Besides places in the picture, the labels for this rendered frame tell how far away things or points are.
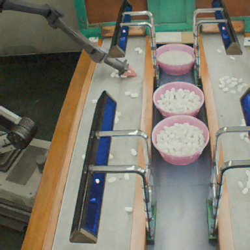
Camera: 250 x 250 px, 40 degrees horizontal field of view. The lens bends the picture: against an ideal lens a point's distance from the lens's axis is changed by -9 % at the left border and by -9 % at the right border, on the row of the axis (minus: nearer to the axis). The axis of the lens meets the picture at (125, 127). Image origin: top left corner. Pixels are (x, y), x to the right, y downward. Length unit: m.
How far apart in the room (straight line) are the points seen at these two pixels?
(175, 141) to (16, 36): 2.68
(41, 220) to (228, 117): 1.01
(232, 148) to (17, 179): 1.17
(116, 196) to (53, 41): 2.59
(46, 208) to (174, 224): 0.52
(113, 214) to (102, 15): 1.48
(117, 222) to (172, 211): 0.24
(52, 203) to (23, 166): 0.65
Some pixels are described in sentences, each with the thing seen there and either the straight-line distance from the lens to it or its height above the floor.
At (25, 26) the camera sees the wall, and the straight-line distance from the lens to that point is 3.89.
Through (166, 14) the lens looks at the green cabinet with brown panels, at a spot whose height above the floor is 0.91.
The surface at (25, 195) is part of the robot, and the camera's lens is 1.97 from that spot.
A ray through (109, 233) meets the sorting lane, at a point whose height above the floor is 0.74.
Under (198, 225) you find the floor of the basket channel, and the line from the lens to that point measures 1.47.
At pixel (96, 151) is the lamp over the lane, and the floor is 1.10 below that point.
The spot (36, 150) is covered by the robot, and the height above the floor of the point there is 0.48.
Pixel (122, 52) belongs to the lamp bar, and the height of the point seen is 1.07.
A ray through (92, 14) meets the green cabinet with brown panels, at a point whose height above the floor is 0.94.
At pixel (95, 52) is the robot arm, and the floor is 0.93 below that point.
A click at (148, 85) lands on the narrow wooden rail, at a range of 1.98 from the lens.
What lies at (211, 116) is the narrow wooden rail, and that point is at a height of 0.76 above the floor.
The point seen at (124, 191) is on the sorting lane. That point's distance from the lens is 1.51.
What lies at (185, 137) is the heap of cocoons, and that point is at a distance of 1.71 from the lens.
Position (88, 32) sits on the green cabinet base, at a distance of 2.56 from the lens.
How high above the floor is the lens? 1.91
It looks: 41 degrees down
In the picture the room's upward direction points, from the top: 9 degrees counter-clockwise
